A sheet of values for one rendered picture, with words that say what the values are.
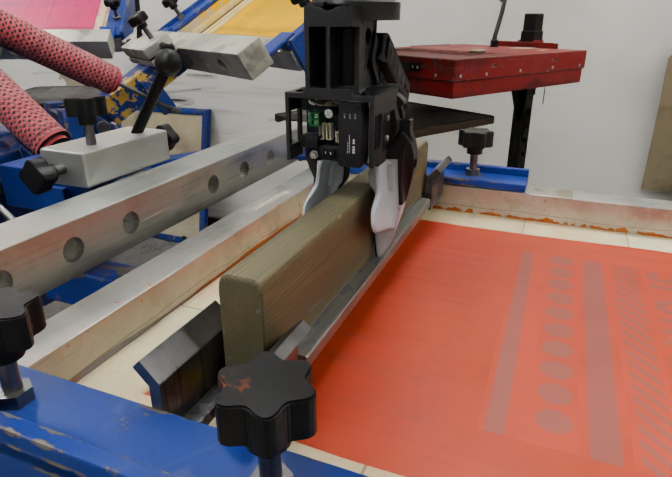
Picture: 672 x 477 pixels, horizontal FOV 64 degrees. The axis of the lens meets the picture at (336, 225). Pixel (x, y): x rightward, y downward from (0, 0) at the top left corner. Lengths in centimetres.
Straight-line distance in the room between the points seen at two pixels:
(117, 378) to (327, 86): 26
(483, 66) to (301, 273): 110
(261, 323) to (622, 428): 24
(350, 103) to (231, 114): 257
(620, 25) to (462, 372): 212
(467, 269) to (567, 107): 193
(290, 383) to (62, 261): 31
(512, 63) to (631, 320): 104
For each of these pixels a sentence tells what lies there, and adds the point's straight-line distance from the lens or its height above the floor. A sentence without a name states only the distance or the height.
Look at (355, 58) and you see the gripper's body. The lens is 40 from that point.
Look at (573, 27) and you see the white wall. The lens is 244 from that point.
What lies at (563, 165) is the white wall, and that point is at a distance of 251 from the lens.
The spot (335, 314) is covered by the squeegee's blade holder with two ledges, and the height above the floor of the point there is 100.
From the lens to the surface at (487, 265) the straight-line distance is 59.
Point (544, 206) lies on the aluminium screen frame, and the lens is 72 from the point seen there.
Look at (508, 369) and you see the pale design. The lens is 43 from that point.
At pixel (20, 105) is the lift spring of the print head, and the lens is 80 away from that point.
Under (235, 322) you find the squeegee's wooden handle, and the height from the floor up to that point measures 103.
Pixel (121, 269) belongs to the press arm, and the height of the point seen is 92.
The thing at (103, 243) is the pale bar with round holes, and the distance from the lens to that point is 53.
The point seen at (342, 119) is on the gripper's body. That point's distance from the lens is 40.
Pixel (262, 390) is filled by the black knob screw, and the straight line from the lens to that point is 23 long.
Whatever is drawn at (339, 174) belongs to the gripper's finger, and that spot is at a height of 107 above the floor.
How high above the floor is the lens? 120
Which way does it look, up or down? 21 degrees down
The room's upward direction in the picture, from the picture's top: straight up
